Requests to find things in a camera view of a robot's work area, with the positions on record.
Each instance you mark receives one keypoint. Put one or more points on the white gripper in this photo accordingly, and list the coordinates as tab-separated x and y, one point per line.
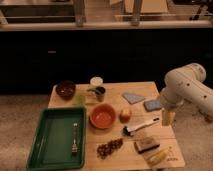
167	117

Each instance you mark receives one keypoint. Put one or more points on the grey-blue towel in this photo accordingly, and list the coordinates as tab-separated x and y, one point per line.
132	98

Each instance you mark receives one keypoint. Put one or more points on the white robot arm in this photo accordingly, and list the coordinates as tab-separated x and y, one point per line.
185	83

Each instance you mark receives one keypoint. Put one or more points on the red orange bowl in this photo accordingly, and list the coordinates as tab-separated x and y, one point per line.
102	116

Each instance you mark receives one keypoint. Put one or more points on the dark brown bowl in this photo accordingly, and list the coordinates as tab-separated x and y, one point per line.
66	89

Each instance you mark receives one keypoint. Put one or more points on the blue sponge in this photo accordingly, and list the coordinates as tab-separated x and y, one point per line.
152	105

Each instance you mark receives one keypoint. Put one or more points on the yellow corn cob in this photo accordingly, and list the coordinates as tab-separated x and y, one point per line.
158	157

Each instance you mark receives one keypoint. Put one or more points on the wooden table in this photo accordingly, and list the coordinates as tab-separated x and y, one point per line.
127	158

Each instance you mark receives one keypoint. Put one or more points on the bunch of dark grapes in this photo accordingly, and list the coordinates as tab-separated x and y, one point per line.
107	149

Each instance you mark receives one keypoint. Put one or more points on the dark green cup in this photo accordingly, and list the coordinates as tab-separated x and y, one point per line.
99	92

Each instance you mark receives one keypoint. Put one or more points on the light green small object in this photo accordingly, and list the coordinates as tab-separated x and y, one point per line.
79	100

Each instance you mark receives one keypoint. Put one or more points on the metal fork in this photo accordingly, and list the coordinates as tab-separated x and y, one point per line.
74	144

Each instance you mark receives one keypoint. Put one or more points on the green plastic tray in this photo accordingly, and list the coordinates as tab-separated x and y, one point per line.
52	142

